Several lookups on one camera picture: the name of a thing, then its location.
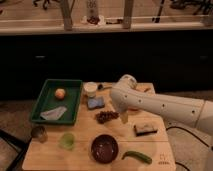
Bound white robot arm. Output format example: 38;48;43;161
110;74;213;147

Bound green chili pepper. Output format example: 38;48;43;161
122;151;152;164

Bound white ceramic cup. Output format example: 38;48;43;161
83;82;97;98

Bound dark purple grape bunch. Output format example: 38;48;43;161
95;111;119;124

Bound grey folded cloth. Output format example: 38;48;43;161
40;106;67;120

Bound orange peach fruit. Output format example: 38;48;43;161
55;88;66;100

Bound green plastic tray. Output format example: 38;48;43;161
30;79;82;125

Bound black cable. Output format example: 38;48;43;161
165;125;213;171

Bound metal cup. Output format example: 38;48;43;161
31;126;48;143

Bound green plastic cup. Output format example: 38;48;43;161
59;133;75;150

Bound blue sponge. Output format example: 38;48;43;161
87;97;105;109

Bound orange red bowl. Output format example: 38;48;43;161
128;88;147;111

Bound black headed wooden spoon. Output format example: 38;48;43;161
98;83;112;91

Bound dark maroon bowl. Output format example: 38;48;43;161
91;134;119;164

